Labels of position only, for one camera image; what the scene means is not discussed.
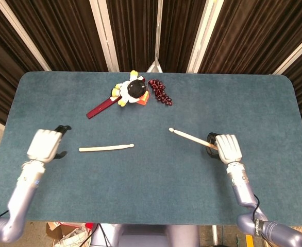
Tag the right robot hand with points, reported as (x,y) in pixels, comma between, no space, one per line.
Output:
(225,148)

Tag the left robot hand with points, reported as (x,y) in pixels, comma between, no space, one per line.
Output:
(44,145)

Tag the wooden drumstick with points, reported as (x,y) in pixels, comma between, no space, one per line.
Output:
(189,137)
(106,148)

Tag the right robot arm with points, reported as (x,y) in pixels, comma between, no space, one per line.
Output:
(254,200)

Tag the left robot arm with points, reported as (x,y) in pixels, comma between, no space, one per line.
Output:
(19,198)

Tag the dark red rectangular box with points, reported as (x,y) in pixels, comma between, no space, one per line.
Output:
(100,108)

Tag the blue felt table mat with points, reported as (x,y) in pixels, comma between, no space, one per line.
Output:
(151,180)

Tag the dark red grape bunch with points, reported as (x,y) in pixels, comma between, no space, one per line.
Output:
(160,92)

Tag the cardboard box with clutter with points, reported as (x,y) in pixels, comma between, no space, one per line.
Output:
(68,234)

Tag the orange yellow block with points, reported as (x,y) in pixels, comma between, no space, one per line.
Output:
(144,99)

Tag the black and white plush toy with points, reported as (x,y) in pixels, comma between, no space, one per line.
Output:
(130,88)

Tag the robot torso base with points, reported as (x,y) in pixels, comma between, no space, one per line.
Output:
(146,235)

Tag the white tripod stand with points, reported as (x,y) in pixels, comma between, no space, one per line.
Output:
(155,51)

